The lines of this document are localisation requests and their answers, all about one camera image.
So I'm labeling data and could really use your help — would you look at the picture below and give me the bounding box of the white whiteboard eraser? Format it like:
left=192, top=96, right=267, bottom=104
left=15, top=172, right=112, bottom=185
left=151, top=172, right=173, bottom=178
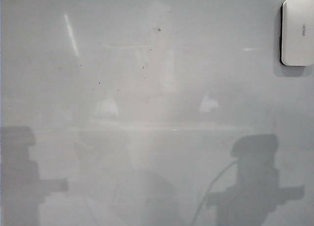
left=280, top=0, right=314, bottom=67

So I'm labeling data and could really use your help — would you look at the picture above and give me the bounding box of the white glossy whiteboard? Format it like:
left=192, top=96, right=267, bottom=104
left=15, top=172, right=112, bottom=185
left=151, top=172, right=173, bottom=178
left=0, top=0, right=314, bottom=226

